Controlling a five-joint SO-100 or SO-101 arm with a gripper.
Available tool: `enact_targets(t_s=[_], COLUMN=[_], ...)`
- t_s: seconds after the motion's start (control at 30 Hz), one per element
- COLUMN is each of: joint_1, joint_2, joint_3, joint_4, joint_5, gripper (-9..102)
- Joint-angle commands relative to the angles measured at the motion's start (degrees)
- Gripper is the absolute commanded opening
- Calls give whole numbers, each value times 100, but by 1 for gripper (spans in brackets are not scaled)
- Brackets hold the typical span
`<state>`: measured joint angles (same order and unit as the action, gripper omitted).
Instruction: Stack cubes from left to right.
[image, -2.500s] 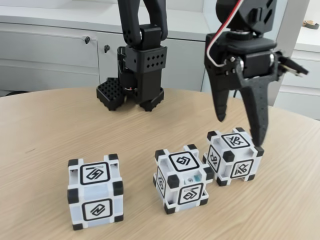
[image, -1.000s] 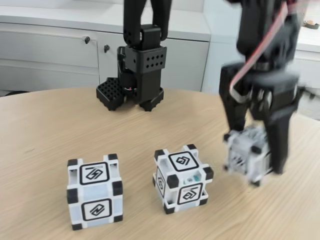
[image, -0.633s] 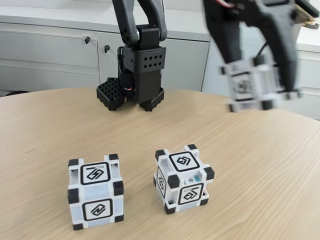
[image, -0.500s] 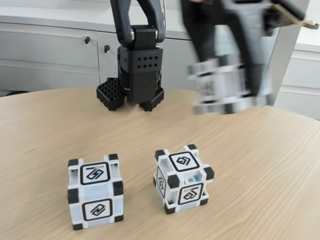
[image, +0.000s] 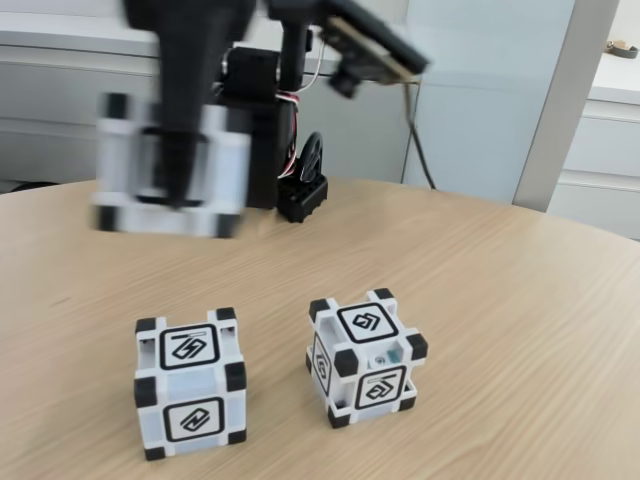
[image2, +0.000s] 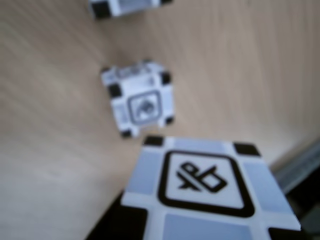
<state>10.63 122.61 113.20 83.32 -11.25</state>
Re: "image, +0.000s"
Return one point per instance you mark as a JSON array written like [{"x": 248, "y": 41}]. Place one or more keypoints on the white cube with crossed-lines symbol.
[{"x": 125, "y": 165}]

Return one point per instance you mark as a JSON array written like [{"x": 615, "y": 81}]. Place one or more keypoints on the white cube with nested-squares symbol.
[{"x": 367, "y": 360}]

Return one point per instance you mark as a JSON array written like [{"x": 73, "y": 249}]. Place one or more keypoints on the long white cabinet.
[{"x": 60, "y": 110}]

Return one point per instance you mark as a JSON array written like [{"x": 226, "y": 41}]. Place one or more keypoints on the white cube with lightning symbol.
[{"x": 192, "y": 390}]

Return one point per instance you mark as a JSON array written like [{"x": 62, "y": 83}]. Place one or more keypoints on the white drawer unit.
[{"x": 610, "y": 150}]

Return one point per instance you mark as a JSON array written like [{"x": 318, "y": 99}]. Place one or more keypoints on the camera module on black bracket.
[{"x": 372, "y": 45}]

